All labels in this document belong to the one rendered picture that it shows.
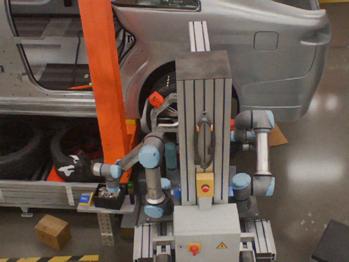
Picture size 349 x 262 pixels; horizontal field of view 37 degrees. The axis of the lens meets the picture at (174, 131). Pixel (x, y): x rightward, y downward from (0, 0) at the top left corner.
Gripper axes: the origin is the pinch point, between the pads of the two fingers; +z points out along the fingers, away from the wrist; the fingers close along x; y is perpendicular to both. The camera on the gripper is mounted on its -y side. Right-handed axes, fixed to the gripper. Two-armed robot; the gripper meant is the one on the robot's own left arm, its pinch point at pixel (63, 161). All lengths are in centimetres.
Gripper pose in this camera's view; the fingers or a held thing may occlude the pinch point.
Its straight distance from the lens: 317.4
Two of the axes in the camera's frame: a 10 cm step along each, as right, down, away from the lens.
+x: 2.3, -5.0, 8.3
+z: -9.7, -1.1, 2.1
